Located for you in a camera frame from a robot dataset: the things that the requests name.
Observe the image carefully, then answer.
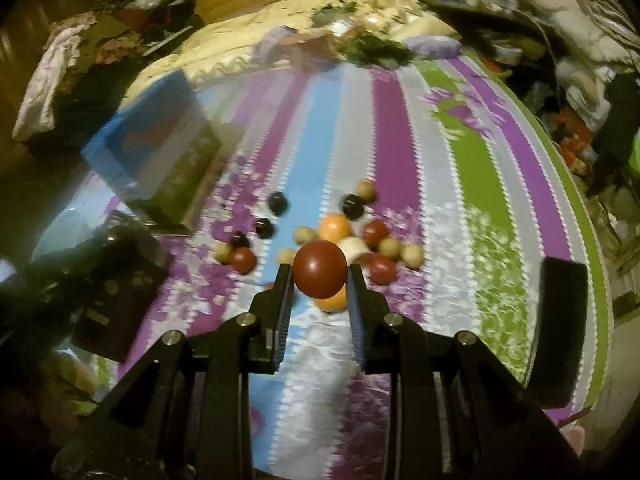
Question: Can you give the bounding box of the black printed box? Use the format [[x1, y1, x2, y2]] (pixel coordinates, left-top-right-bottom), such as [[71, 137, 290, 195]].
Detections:
[[30, 215, 173, 363]]

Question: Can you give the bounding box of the small orange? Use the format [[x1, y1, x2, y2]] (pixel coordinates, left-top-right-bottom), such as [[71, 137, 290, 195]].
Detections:
[[314, 287, 347, 314]]

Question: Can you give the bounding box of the black rectangular object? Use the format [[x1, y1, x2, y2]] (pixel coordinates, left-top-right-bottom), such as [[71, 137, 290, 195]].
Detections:
[[539, 257, 589, 409]]

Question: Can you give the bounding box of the green leafy vegetable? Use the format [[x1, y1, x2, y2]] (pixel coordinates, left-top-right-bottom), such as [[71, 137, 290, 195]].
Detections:
[[340, 35, 416, 69]]

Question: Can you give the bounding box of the yellow quilt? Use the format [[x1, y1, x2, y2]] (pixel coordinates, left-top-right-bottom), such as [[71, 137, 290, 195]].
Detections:
[[125, 0, 461, 106]]

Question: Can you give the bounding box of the red tomato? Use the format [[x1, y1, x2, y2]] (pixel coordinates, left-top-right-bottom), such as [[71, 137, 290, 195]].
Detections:
[[292, 240, 348, 298], [365, 253, 399, 285], [230, 247, 257, 275], [361, 220, 390, 248]]

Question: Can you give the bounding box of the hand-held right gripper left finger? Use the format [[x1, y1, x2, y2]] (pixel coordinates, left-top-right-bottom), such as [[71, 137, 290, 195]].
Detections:
[[50, 262, 293, 480]]

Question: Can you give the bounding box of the large orange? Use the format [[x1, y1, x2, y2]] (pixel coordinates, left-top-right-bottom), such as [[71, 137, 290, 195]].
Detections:
[[318, 214, 353, 243]]

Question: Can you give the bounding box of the pink cloth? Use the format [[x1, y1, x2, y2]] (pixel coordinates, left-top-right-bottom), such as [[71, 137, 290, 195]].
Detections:
[[12, 15, 96, 141]]

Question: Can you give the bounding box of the beige sugarcane chunk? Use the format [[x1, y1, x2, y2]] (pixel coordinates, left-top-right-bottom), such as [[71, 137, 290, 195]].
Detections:
[[337, 237, 372, 264]]

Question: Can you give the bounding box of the pile of clothes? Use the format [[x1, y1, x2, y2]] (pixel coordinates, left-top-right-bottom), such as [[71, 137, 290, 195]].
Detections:
[[405, 0, 640, 196]]

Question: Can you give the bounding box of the striped purple floral bedsheet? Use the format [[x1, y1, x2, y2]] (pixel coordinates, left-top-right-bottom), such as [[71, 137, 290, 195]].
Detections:
[[30, 55, 616, 480]]

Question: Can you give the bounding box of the blue green printed carton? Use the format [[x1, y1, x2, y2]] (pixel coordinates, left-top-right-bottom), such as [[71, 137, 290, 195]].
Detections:
[[82, 72, 223, 226]]

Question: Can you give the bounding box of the purple snack packet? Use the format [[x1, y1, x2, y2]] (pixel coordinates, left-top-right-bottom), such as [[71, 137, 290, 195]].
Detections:
[[252, 27, 301, 59]]

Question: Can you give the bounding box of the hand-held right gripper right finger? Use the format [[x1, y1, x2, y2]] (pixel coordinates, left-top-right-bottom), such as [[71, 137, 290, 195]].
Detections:
[[349, 264, 588, 480]]

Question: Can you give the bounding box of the dark clothes heap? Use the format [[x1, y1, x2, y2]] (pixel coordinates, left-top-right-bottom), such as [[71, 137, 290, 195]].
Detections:
[[55, 0, 203, 91]]

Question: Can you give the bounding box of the pale printed packet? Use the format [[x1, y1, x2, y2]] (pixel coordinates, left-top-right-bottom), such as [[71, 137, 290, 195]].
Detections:
[[402, 35, 461, 59]]

